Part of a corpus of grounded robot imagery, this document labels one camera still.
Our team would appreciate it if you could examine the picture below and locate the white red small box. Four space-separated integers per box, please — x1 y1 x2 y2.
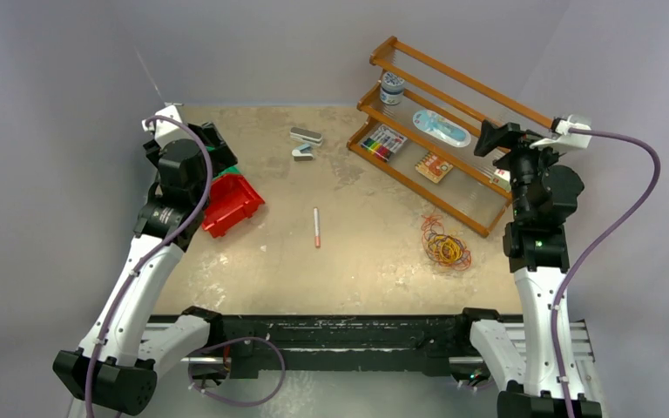
490 169 511 192

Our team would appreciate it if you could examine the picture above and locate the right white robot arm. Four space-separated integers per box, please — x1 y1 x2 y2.
454 118 603 417

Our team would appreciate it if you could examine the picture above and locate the green plastic bin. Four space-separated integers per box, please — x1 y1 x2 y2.
217 166 241 177

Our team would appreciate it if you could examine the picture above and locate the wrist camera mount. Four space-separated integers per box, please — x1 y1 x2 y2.
141 104 189 148
530 114 591 153

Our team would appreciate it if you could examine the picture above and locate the yellow cable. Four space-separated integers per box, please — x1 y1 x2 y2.
426 233 466 267

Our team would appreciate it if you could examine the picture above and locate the coloured marker pack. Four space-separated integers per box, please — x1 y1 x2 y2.
360 125 408 163

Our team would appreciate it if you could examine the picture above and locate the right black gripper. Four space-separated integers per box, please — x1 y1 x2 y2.
476 120 571 220

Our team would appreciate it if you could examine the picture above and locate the white orange tipped pen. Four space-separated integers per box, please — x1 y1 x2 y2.
313 207 321 248

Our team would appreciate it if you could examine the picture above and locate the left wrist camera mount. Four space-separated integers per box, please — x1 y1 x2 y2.
141 104 189 148

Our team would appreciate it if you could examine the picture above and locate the blue packaged tool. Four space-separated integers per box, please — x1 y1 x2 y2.
412 109 471 148

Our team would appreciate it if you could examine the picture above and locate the orange card pack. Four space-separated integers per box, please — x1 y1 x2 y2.
415 152 454 184

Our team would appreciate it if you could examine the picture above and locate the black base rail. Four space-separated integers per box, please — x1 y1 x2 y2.
138 313 595 382

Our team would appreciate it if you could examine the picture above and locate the white blue round jar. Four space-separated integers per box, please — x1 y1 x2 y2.
380 71 406 105

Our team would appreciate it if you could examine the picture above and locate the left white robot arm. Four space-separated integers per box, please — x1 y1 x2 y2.
52 116 238 417

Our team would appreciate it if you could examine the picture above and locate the grey white stapler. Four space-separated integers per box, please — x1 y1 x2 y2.
289 127 323 146

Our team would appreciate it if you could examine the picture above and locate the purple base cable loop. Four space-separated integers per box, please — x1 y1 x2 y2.
186 336 287 409

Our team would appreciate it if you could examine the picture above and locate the orange cable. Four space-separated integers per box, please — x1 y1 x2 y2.
420 214 473 273

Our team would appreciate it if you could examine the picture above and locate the red plastic bin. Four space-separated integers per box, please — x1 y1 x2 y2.
201 173 265 238

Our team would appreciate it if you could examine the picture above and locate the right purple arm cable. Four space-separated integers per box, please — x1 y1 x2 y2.
550 127 662 418

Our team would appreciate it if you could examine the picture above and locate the wooden tiered shelf rack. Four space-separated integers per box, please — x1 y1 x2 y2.
347 37 552 237

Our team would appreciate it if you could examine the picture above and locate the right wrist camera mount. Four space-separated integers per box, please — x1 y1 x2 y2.
530 114 591 153

